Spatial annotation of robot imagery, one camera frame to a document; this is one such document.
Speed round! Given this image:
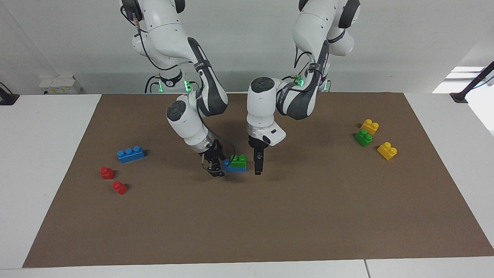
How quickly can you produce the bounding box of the black angled camera stand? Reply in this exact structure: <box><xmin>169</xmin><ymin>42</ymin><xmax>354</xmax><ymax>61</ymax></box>
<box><xmin>450</xmin><ymin>61</ymin><xmax>494</xmax><ymax>103</ymax></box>

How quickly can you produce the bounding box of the black clamp stand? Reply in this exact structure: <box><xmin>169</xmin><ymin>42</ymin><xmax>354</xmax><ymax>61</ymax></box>
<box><xmin>0</xmin><ymin>82</ymin><xmax>20</xmax><ymax>105</ymax></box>

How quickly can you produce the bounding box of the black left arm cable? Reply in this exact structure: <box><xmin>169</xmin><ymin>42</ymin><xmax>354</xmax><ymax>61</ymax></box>
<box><xmin>293</xmin><ymin>44</ymin><xmax>315</xmax><ymax>72</ymax></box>

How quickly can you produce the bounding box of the brown table mat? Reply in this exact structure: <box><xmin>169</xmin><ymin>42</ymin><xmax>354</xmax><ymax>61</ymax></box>
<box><xmin>22</xmin><ymin>92</ymin><xmax>494</xmax><ymax>268</ymax></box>

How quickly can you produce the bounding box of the blue three-stud toy brick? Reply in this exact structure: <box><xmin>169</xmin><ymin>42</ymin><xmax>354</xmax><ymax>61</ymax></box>
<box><xmin>223</xmin><ymin>158</ymin><xmax>247</xmax><ymax>173</ymax></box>
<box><xmin>117</xmin><ymin>146</ymin><xmax>146</xmax><ymax>163</ymax></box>

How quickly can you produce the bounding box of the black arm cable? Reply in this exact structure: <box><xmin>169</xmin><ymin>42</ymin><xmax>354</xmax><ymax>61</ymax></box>
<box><xmin>293</xmin><ymin>44</ymin><xmax>315</xmax><ymax>72</ymax></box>
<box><xmin>120</xmin><ymin>5</ymin><xmax>237</xmax><ymax>156</ymax></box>

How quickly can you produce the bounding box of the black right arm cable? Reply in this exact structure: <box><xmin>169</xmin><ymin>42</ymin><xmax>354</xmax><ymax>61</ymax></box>
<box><xmin>120</xmin><ymin>5</ymin><xmax>237</xmax><ymax>156</ymax></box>

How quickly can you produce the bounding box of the black right base cable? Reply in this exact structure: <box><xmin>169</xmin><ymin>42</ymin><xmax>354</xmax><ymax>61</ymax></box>
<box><xmin>144</xmin><ymin>75</ymin><xmax>161</xmax><ymax>93</ymax></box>

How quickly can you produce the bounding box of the yellow two-stud toy brick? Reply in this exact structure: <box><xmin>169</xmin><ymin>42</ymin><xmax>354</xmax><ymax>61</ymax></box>
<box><xmin>377</xmin><ymin>142</ymin><xmax>398</xmax><ymax>161</ymax></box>
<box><xmin>360</xmin><ymin>119</ymin><xmax>379</xmax><ymax>136</ymax></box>

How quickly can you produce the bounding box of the white box with yellow label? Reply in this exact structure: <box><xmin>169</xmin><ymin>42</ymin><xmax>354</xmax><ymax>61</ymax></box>
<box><xmin>39</xmin><ymin>75</ymin><xmax>82</xmax><ymax>95</ymax></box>

